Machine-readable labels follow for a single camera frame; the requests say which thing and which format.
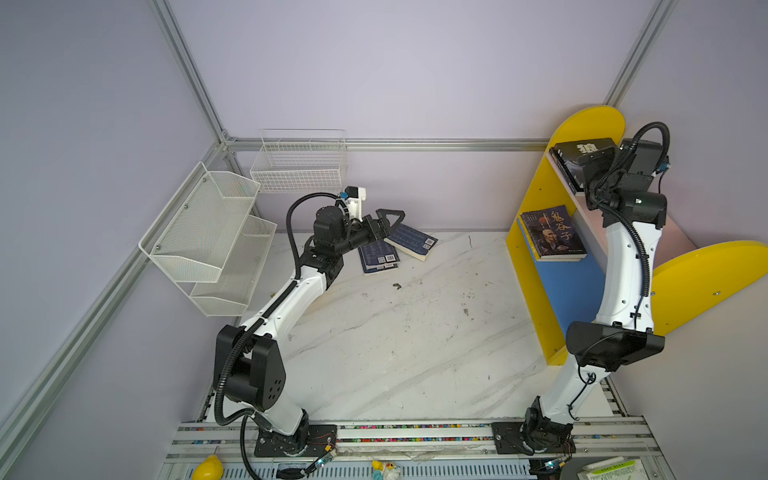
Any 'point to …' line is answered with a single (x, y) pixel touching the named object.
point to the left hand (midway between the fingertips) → (396, 218)
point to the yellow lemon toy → (210, 468)
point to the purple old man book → (552, 235)
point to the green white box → (615, 468)
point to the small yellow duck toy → (385, 471)
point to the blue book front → (411, 241)
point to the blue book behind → (378, 255)
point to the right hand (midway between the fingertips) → (584, 161)
